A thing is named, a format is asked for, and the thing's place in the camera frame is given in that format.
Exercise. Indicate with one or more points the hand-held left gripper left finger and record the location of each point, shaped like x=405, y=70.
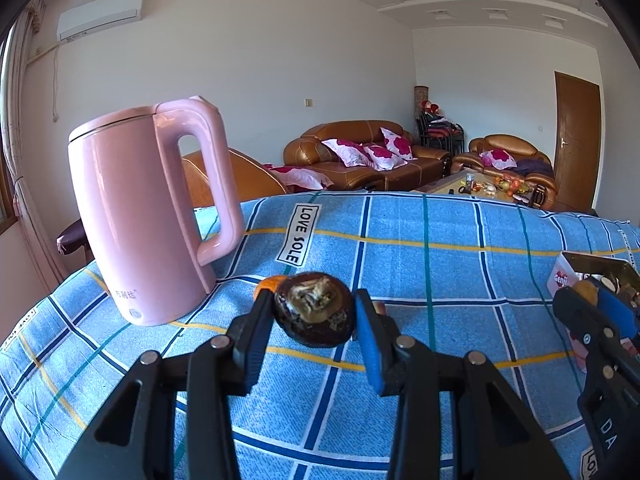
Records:
x=255, y=345

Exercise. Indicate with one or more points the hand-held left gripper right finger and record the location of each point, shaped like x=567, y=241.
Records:
x=371, y=350

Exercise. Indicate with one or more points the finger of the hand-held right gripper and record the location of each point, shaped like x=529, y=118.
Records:
x=580, y=315
x=620, y=310

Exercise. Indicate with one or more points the brown kiwi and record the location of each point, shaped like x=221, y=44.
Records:
x=586, y=291

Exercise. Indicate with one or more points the dark mangosteen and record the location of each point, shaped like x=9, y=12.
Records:
x=312, y=320

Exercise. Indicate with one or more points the small reddish-brown fruit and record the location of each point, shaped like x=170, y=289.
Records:
x=380, y=308

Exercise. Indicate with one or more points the small orange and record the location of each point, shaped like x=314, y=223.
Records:
x=267, y=286

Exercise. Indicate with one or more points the blue plaid blanket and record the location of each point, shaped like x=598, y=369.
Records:
x=425, y=270

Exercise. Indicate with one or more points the pile of assorted snacks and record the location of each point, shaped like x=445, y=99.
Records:
x=502, y=186

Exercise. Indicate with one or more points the purple cloth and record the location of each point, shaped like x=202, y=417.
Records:
x=535, y=167

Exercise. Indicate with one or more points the brown leather recliner chair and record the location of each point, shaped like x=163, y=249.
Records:
x=250, y=180

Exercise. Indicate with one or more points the brown wooden door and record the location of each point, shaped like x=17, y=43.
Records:
x=577, y=145

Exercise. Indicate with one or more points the pink floral pillow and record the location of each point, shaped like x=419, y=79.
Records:
x=347, y=152
x=398, y=144
x=498, y=159
x=295, y=177
x=385, y=156

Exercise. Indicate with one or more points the wooden coffee table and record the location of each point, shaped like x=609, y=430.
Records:
x=445, y=187

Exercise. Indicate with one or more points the long brown leather sofa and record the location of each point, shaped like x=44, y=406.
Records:
x=320, y=175

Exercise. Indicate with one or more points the short brown leather sofa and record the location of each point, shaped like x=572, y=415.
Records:
x=510, y=142

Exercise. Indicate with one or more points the pink electric kettle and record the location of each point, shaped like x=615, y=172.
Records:
x=125, y=210

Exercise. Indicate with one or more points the dark wooden chair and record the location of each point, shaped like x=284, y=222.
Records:
x=72, y=237

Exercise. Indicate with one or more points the stacked black chairs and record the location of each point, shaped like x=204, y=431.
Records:
x=440, y=132

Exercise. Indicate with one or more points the red decoration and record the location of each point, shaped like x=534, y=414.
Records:
x=430, y=107

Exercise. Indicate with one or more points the tall patterned cylinder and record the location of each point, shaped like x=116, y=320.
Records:
x=421, y=100

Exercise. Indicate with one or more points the white air conditioner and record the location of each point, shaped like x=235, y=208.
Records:
x=100, y=15

